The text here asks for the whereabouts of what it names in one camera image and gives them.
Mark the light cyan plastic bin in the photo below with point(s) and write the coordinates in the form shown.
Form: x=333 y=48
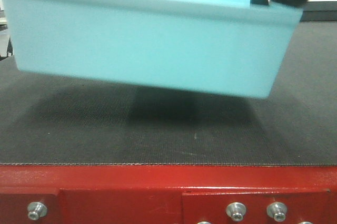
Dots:
x=227 y=47

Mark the black conveyor belt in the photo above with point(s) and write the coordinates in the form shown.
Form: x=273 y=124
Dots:
x=51 y=120

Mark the steel bolt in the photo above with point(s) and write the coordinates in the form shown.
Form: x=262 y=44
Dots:
x=305 y=222
x=36 y=211
x=203 y=222
x=236 y=211
x=277 y=211

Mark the steel bolt lower right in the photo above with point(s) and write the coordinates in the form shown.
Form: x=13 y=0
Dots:
x=305 y=222

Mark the red conveyor frame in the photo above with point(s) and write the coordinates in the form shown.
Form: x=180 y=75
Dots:
x=166 y=194

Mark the steel bolt far left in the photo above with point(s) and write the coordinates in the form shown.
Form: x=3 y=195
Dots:
x=36 y=211

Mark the steel bolt lower centre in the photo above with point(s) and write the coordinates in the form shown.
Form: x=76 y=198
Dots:
x=203 y=222

